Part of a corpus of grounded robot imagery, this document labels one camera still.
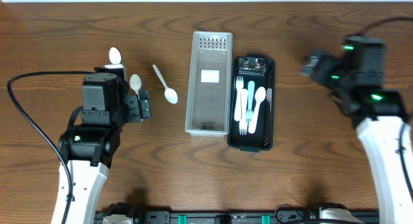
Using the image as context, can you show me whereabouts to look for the white spoon group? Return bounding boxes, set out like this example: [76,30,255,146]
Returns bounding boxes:
[248,87,266,134]

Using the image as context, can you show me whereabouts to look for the white fork group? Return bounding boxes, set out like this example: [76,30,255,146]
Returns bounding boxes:
[239,88,248,136]
[234,76,244,121]

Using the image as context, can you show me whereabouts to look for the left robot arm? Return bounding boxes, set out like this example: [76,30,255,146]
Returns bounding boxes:
[52,72,151,223]

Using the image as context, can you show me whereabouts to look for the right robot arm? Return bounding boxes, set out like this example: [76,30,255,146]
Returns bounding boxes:
[302,36,412,223]

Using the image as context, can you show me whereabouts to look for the white spoon middle left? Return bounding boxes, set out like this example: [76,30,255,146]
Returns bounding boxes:
[129,74,142,100]

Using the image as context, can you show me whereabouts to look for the white spoon near clear basket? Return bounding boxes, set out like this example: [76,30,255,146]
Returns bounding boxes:
[152,65,178,104]

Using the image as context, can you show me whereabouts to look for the white spoon far left top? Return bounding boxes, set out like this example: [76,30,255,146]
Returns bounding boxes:
[108,46,122,65]

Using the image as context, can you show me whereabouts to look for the black plastic basket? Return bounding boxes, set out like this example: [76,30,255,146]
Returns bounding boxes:
[227,54,276,152]

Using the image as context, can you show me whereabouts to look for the clear plastic basket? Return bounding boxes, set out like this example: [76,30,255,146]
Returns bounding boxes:
[185,31,232,137]

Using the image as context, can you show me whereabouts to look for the right black cable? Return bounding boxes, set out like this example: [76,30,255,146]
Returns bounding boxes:
[354,15,413,36]

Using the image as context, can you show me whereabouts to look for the black cable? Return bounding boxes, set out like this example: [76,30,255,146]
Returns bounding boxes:
[354,15,413,36]
[6,70,96,224]

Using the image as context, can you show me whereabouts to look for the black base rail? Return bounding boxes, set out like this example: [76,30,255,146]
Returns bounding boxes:
[93,203,380,224]

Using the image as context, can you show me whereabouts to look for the left black cable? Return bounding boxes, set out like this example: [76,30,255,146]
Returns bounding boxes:
[6,70,96,224]

